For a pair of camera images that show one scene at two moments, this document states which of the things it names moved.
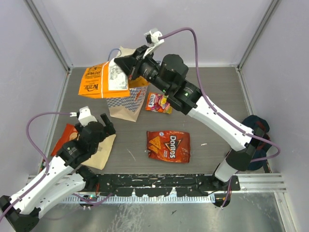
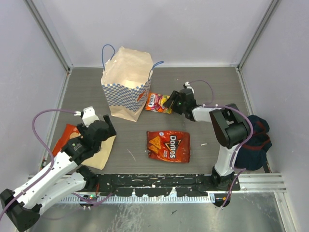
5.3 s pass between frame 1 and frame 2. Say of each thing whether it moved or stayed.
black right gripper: moved
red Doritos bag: stayed
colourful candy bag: stayed
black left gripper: stayed
